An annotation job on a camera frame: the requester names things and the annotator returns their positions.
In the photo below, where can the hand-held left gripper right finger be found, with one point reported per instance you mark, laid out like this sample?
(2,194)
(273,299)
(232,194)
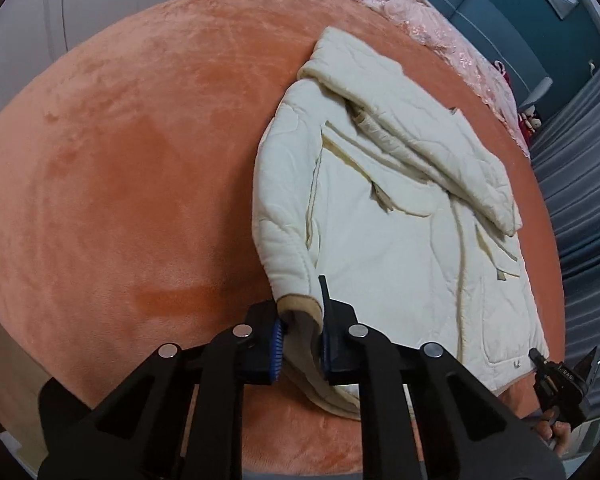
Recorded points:
(327,355)

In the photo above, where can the orange plush blanket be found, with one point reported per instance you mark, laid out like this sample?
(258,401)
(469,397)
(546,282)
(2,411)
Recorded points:
(130,185)

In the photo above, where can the grey curtain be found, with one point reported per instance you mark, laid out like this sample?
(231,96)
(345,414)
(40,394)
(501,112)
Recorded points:
(580,185)

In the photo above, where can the red plush dolls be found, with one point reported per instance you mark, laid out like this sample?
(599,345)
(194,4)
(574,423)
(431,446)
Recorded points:
(528,121)

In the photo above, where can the cream quilted jacket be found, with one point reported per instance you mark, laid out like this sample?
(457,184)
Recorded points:
(380,260)

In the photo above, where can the white panelled wardrobe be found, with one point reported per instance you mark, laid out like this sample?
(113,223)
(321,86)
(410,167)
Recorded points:
(80,0)

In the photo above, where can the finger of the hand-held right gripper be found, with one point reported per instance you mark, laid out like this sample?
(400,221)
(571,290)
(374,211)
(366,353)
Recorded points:
(537,358)
(591,367)

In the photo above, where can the pink lace bedspread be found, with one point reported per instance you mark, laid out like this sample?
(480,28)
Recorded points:
(420,15)

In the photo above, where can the red white plush toy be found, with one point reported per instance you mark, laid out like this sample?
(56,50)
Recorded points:
(501,69)

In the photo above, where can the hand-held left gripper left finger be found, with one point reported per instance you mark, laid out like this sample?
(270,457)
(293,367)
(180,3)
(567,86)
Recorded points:
(274,347)

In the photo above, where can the blue padded headboard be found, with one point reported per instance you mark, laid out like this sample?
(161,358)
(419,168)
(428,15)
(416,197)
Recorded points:
(480,5)

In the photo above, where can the person's right hand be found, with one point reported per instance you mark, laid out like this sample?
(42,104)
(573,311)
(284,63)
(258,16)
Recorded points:
(557,435)

